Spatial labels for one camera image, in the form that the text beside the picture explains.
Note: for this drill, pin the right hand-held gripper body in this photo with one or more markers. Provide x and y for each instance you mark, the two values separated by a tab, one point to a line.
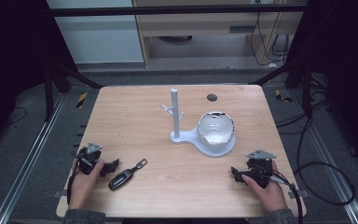
259	169

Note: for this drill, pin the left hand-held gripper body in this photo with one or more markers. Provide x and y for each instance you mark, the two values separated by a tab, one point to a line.
88	160

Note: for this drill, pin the black car key fob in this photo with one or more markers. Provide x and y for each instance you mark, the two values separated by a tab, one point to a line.
121	179

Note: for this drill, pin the person's left hand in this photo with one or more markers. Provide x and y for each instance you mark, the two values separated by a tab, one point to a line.
82	186

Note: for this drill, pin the person's right hand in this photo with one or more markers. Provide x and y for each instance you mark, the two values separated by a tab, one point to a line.
268	196

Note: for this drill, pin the white bowl with dark rim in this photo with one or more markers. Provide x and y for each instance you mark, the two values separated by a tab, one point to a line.
215	130

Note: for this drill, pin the yellow black striped tape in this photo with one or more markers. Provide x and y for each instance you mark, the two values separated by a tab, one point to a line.
281	95
81	99

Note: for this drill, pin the black metal stand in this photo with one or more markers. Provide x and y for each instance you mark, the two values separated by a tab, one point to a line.
48	93
307	90

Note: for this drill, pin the round grey table grommet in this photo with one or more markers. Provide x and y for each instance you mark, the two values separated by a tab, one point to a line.
212	97

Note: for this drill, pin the white key stand with pole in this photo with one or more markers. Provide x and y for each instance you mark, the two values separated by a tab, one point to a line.
175	109

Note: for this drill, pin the white cabinet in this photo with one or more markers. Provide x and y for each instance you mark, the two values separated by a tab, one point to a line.
99	40

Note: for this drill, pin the black curtain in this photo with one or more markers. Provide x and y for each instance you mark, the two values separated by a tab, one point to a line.
348	62
12	62

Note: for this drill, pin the light wooden desk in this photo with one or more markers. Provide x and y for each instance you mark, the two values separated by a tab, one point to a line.
199	25

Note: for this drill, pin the black horizontal bar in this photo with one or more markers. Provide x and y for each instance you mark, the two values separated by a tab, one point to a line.
167	11

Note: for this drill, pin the grey metal table bracket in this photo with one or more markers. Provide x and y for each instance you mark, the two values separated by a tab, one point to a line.
300	194
59	193

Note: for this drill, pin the aluminium floor rail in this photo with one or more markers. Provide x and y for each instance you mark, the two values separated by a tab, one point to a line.
332	161
28	161

